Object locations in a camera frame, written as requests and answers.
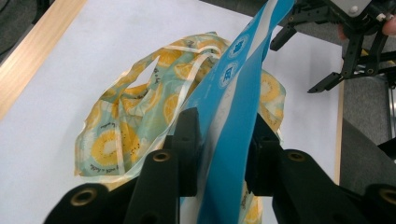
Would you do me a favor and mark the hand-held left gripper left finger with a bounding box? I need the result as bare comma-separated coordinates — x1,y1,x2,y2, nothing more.
170,106,201,198

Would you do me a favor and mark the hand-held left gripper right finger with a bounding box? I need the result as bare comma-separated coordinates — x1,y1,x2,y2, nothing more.
245,113,283,198

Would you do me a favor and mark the fruit print plastic bag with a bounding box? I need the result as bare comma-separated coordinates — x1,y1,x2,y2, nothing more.
74,31,287,224

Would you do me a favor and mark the black stand leg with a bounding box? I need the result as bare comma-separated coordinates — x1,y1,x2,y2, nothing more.
31,0,53,25

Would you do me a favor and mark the aluminium rail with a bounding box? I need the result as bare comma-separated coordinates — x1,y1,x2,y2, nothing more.
386,86,396,142

